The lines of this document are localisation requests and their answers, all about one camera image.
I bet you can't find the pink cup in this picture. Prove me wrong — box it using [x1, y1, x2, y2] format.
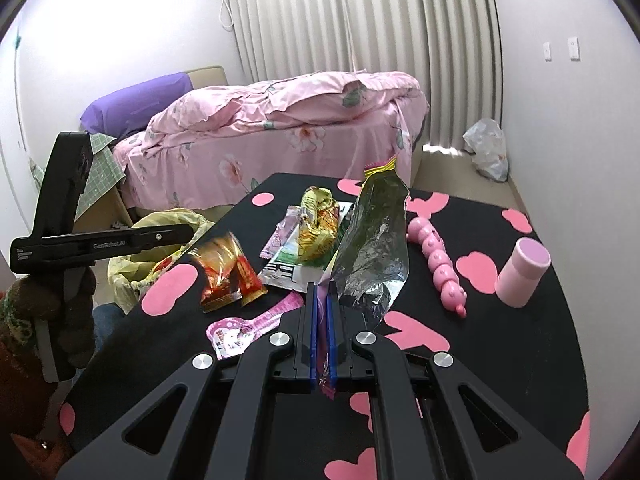
[495, 237, 552, 309]

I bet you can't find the person's left hand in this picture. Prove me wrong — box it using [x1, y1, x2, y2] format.
[54, 267, 97, 370]

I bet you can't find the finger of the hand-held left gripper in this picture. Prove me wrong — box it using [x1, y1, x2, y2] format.
[132, 224, 194, 256]

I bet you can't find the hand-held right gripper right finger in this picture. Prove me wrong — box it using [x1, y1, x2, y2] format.
[325, 294, 583, 480]

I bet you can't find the beige headboard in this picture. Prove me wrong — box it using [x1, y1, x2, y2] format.
[182, 65, 231, 92]

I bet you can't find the silver foil bag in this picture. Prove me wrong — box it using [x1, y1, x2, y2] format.
[318, 157, 412, 402]

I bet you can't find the pink cartoon wrapper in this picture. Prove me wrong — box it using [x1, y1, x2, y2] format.
[207, 292, 304, 361]

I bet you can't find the white plastic bag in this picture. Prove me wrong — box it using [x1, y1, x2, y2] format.
[462, 118, 510, 182]

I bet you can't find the green patterned cloth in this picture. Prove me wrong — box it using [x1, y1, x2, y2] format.
[30, 132, 127, 211]

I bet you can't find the pink caterpillar toy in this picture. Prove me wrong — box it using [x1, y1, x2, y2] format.
[406, 217, 469, 319]

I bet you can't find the bed with pink sheet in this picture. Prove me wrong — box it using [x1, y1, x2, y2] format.
[112, 70, 431, 211]

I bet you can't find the person's leg in jeans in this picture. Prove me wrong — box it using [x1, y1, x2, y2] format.
[92, 304, 127, 356]

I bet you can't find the white pleated curtain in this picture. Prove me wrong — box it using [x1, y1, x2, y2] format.
[227, 0, 503, 152]

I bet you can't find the yellow-green plastic trash bag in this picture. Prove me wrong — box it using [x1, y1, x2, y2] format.
[107, 207, 216, 311]

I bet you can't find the red and gold wrapper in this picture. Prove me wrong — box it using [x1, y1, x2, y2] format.
[192, 232, 267, 314]

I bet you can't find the green and white packet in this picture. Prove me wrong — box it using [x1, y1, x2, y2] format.
[259, 202, 352, 294]

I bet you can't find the wooden nightstand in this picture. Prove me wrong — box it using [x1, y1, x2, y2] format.
[75, 185, 134, 232]

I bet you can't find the gold and green wrapper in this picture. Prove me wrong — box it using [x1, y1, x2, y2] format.
[297, 186, 342, 264]

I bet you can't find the pink purple small wrapper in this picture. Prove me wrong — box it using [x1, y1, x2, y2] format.
[260, 207, 307, 259]

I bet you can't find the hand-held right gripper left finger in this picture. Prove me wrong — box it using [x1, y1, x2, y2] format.
[55, 282, 319, 480]

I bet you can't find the pink floral duvet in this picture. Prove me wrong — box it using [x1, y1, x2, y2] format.
[147, 71, 424, 142]

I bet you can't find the black pink-print tablecloth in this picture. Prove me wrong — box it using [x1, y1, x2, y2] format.
[57, 172, 592, 480]

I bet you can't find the purple pillow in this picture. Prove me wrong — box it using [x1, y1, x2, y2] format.
[80, 72, 194, 139]

